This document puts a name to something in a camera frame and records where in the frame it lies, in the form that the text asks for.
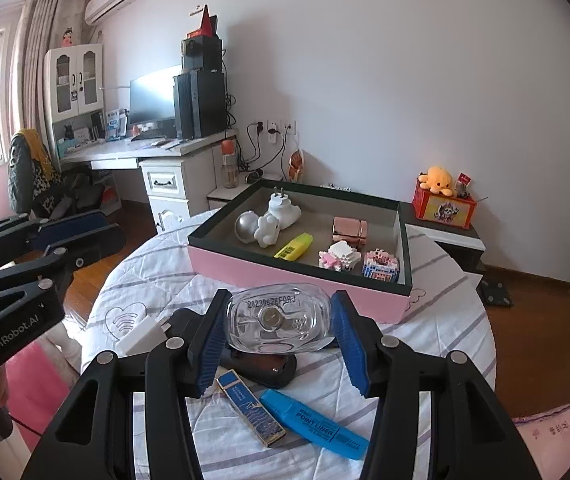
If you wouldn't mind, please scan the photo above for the white cube charger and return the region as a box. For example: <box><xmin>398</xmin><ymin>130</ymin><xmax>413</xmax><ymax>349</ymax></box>
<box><xmin>116</xmin><ymin>315</ymin><xmax>171</xmax><ymax>357</ymax></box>

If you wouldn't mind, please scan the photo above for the white desk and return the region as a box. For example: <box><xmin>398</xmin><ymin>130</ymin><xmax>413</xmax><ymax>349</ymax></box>
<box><xmin>58</xmin><ymin>127</ymin><xmax>240</xmax><ymax>234</ymax></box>

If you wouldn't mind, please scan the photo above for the white paw-shaped adapter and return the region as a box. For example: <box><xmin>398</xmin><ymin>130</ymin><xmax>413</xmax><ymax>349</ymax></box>
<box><xmin>255</xmin><ymin>212</ymin><xmax>282</xmax><ymax>250</ymax></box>

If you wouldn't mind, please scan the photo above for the yellow patterned cloth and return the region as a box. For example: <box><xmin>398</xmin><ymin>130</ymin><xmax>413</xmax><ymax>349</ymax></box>
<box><xmin>18</xmin><ymin>129</ymin><xmax>64</xmax><ymax>186</ymax></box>

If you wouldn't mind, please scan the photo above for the black remote control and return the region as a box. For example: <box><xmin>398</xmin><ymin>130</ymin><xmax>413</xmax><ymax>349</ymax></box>
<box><xmin>222</xmin><ymin>347</ymin><xmax>299</xmax><ymax>390</ymax></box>

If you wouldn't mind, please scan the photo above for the beige curtain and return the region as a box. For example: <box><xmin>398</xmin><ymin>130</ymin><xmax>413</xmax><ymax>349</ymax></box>
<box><xmin>2</xmin><ymin>0</ymin><xmax>89</xmax><ymax>171</ymax></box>

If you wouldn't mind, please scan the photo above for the blue and gold slim box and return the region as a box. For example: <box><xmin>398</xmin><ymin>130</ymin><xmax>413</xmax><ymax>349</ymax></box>
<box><xmin>215</xmin><ymin>367</ymin><xmax>287</xmax><ymax>449</ymax></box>

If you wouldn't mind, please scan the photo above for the pink white block toy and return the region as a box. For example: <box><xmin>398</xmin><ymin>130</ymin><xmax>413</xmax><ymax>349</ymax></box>
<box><xmin>317</xmin><ymin>241</ymin><xmax>361</xmax><ymax>274</ymax></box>

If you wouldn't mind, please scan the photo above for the red storage box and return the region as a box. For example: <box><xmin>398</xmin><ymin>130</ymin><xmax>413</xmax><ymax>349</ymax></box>
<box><xmin>411</xmin><ymin>180</ymin><xmax>478</xmax><ymax>231</ymax></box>

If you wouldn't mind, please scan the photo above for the white silver ball lamp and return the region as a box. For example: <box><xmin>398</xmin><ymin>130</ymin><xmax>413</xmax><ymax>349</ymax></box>
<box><xmin>235</xmin><ymin>210</ymin><xmax>263</xmax><ymax>245</ymax></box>

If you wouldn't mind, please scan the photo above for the white wall socket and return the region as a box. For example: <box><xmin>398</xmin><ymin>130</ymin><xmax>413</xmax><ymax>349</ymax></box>
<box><xmin>255</xmin><ymin>119</ymin><xmax>299</xmax><ymax>137</ymax></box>

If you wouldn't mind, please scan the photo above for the black floor scale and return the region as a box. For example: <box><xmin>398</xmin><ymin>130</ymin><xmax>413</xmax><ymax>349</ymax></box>
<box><xmin>475</xmin><ymin>280</ymin><xmax>516</xmax><ymax>309</ymax></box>

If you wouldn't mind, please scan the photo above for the white plug adapter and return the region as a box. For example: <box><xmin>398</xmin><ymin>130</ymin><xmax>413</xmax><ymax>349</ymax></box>
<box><xmin>267</xmin><ymin>185</ymin><xmax>302</xmax><ymax>226</ymax></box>

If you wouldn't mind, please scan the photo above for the white glass-door cabinet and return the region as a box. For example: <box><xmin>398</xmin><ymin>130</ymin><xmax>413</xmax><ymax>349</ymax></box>
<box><xmin>42</xmin><ymin>43</ymin><xmax>106</xmax><ymax>128</ymax></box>

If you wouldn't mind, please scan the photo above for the rose gold case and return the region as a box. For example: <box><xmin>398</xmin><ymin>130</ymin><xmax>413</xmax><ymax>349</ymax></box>
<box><xmin>332</xmin><ymin>216</ymin><xmax>370</xmax><ymax>247</ymax></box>

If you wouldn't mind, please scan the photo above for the anatomical torso model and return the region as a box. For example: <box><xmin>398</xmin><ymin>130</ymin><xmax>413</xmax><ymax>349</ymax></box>
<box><xmin>289</xmin><ymin>149</ymin><xmax>309</xmax><ymax>184</ymax></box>

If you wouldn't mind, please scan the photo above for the blue highlighter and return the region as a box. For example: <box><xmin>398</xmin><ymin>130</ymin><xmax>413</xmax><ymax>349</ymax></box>
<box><xmin>259</xmin><ymin>389</ymin><xmax>371</xmax><ymax>461</ymax></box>

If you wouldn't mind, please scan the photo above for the blue pink block toy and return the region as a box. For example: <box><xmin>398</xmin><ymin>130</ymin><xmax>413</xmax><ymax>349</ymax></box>
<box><xmin>361</xmin><ymin>250</ymin><xmax>402</xmax><ymax>284</ymax></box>

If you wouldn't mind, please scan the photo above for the black computer monitor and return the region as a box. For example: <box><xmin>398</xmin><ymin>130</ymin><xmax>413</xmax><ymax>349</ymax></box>
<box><xmin>129</xmin><ymin>65</ymin><xmax>182</xmax><ymax>134</ymax></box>

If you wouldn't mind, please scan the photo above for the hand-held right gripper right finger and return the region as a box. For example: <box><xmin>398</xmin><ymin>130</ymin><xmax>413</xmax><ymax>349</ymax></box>
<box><xmin>332</xmin><ymin>289</ymin><xmax>548</xmax><ymax>480</ymax></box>

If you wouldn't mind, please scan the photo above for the blue white box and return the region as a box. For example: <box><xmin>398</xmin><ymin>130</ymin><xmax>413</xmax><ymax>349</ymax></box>
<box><xmin>105</xmin><ymin>109</ymin><xmax>130</xmax><ymax>141</ymax></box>

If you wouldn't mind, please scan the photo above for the striped white quilt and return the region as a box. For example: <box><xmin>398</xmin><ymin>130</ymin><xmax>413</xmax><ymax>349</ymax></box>
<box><xmin>80</xmin><ymin>210</ymin><xmax>497</xmax><ymax>480</ymax></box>

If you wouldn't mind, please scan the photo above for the black computer tower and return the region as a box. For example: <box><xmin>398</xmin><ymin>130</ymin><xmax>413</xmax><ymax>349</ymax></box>
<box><xmin>172</xmin><ymin>70</ymin><xmax>229</xmax><ymax>140</ymax></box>

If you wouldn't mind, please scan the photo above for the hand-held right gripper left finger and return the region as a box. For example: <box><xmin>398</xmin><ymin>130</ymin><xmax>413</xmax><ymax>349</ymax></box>
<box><xmin>20</xmin><ymin>288</ymin><xmax>231</xmax><ymax>480</ymax></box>

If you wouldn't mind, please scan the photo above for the yellow highlighter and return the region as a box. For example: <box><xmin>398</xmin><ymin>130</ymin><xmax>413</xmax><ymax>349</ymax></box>
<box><xmin>274</xmin><ymin>232</ymin><xmax>315</xmax><ymax>262</ymax></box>

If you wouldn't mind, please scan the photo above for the pink printed cloth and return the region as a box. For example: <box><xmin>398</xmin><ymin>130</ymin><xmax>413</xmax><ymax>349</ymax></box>
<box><xmin>512</xmin><ymin>385</ymin><xmax>570</xmax><ymax>480</ymax></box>

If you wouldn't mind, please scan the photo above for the yellow octopus plush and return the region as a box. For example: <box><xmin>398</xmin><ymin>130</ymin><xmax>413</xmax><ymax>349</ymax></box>
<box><xmin>417</xmin><ymin>166</ymin><xmax>456</xmax><ymax>197</ymax></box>

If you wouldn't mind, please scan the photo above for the pink box with green rim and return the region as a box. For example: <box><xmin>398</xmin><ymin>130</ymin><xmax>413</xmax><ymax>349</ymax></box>
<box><xmin>186</xmin><ymin>178</ymin><xmax>414</xmax><ymax>325</ymax></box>

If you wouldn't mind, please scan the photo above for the red triangular ornament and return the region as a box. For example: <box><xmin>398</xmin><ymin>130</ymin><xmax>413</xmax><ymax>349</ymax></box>
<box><xmin>187</xmin><ymin>4</ymin><xmax>219</xmax><ymax>38</ymax></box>

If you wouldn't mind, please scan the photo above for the bottle with orange cap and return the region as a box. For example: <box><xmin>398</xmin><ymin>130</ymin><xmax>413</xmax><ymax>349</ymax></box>
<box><xmin>221</xmin><ymin>139</ymin><xmax>240</xmax><ymax>190</ymax></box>

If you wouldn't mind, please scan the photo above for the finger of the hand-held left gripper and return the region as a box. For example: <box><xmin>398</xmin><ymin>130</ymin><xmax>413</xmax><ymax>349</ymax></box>
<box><xmin>0</xmin><ymin>224</ymin><xmax>127</xmax><ymax>311</ymax></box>
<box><xmin>0</xmin><ymin>209</ymin><xmax>113</xmax><ymax>262</ymax></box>

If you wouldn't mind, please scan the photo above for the black projector box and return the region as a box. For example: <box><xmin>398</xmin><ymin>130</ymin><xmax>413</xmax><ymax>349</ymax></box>
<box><xmin>181</xmin><ymin>35</ymin><xmax>224</xmax><ymax>72</ymax></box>

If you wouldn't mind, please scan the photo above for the black office chair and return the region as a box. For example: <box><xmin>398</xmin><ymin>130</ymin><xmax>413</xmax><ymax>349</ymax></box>
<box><xmin>40</xmin><ymin>165</ymin><xmax>109</xmax><ymax>221</ymax></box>

